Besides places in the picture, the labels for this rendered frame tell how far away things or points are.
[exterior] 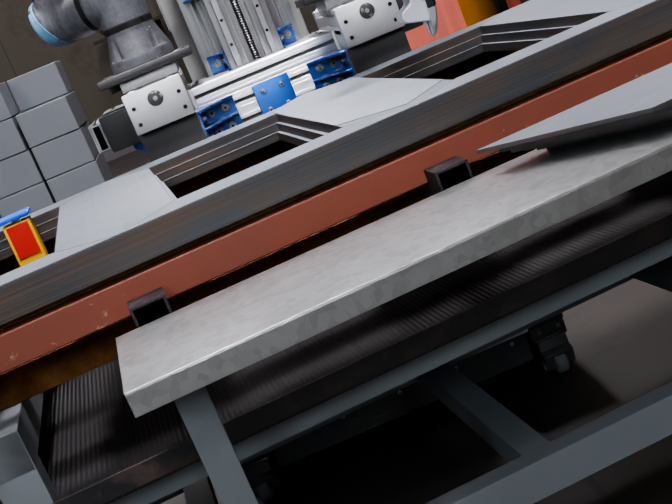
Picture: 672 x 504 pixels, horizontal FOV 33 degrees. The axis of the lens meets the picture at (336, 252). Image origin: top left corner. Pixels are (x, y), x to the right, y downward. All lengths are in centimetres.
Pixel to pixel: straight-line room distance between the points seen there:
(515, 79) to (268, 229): 41
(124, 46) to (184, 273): 114
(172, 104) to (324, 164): 97
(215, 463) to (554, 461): 60
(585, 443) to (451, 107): 56
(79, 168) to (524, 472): 736
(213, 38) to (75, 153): 613
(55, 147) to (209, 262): 737
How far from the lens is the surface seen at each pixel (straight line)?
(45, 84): 925
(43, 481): 160
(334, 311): 123
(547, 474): 176
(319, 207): 153
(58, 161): 887
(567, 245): 178
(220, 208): 151
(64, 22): 266
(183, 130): 249
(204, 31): 279
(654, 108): 137
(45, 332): 153
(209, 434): 136
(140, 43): 258
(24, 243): 208
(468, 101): 158
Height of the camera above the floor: 108
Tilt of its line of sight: 13 degrees down
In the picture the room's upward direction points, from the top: 22 degrees counter-clockwise
